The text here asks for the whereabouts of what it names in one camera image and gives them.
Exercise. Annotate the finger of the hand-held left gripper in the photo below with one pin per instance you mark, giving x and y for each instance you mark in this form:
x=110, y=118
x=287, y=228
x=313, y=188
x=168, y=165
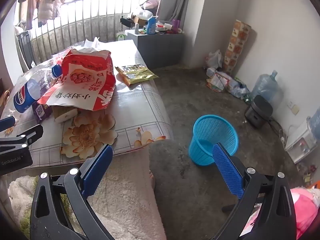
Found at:
x=30, y=133
x=7, y=124

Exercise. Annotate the purple cup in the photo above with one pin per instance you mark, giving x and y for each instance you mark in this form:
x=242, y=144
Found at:
x=176, y=24

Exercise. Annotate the yellow green snack packet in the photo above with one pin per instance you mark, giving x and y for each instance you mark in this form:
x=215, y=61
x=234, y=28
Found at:
x=135, y=76

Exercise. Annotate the colourful floor litter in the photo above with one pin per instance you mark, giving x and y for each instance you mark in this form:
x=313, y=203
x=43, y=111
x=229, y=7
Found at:
x=310, y=176

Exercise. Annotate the clear printed plastic bag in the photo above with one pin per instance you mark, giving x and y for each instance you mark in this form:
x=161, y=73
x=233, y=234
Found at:
x=60, y=58

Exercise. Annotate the blue dispenser water bottle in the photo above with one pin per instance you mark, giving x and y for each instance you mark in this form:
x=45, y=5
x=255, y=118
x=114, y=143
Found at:
x=314, y=127

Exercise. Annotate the clear bottle blue label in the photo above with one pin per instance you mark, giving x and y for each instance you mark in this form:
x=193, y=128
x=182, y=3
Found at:
x=25, y=95

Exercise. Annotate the white bundle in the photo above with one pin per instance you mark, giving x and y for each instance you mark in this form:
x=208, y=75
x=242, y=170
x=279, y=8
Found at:
x=141, y=11

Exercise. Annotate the wall socket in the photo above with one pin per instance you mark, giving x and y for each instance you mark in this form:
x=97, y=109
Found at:
x=293, y=108

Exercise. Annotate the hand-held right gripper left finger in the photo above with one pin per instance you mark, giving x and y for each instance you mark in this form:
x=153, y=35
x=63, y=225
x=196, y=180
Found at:
x=98, y=170

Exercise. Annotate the metal window railing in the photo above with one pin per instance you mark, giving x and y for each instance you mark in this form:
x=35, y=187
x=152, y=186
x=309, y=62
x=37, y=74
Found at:
x=82, y=22

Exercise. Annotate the red white paper bag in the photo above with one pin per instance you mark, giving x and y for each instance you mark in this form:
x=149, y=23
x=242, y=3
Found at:
x=82, y=80

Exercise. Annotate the black tray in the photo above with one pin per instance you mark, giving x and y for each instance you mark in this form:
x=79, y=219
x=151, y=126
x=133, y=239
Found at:
x=127, y=22

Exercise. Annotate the white water dispenser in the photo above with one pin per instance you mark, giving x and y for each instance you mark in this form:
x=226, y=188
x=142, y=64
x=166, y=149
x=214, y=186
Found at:
x=300, y=142

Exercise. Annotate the hanging pale clothes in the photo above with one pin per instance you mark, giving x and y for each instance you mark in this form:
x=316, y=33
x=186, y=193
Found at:
x=47, y=2

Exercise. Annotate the cabinet top clutter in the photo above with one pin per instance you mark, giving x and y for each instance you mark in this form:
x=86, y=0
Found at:
x=167, y=27

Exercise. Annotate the small white bottle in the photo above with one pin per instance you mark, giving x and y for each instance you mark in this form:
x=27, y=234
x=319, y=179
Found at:
x=136, y=28

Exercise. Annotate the tall patterned box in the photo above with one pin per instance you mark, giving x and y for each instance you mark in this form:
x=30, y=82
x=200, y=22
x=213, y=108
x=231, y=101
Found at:
x=236, y=45

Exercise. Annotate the blue detergent bottle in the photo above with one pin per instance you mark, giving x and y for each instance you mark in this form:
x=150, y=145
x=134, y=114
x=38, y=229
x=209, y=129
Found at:
x=151, y=26

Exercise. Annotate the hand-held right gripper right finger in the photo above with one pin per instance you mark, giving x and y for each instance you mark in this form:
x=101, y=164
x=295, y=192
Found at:
x=228, y=172

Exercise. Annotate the floral tablecloth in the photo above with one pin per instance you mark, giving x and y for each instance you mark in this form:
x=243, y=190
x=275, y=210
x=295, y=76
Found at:
x=140, y=110

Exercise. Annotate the large blue water jug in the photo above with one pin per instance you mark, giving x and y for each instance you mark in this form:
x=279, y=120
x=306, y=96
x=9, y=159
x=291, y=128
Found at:
x=265, y=87

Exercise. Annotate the purple snack bag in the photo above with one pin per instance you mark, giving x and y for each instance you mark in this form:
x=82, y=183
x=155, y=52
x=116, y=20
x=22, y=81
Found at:
x=41, y=112

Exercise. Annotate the grey cabinet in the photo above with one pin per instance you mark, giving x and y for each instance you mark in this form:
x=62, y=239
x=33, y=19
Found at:
x=160, y=50

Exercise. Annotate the grey curtain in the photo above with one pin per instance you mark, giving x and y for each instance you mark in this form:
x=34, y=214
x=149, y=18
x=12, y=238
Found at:
x=175, y=0

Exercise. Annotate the black rice cooker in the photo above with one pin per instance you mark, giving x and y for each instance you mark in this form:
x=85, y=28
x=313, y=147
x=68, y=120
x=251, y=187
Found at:
x=258, y=111

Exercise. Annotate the pink printed cloth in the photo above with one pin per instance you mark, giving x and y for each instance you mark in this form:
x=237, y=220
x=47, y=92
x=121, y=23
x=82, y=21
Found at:
x=305, y=205

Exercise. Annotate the floor pile of packaging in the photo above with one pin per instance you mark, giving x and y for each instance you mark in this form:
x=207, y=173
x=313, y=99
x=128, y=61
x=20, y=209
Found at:
x=225, y=83

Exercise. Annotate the blue plastic wastebasket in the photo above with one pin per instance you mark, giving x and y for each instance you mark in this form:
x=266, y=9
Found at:
x=207, y=130

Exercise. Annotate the white red plastic bag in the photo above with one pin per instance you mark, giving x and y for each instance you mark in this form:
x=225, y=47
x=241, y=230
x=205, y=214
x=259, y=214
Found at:
x=213, y=60

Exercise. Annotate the pink bundle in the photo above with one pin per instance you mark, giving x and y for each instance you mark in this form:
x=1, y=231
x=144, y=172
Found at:
x=150, y=2

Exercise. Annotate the white blue cardboard box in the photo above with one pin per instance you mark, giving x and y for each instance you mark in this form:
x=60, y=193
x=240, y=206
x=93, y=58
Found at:
x=65, y=116

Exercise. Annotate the white green paper bag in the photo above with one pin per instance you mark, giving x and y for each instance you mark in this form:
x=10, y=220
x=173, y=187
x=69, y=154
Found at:
x=121, y=35

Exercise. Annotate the open cardboard box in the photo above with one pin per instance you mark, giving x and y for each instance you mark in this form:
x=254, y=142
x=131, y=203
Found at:
x=141, y=18

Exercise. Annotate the grey chair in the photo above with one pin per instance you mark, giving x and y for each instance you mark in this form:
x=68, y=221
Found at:
x=25, y=50

